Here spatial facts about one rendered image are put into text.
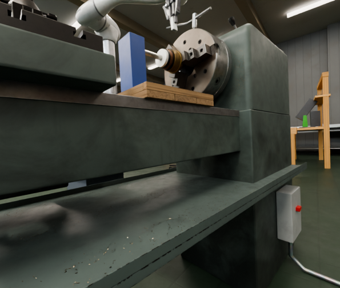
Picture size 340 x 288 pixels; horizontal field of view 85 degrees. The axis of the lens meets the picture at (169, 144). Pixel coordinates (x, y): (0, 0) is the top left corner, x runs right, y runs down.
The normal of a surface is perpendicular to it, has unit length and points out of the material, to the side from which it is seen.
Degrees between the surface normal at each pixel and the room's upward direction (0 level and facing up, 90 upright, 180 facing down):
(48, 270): 0
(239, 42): 90
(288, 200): 90
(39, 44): 90
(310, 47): 90
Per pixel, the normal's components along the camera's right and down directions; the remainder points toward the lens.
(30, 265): -0.05, -1.00
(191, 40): -0.73, 0.06
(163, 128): 0.68, -0.01
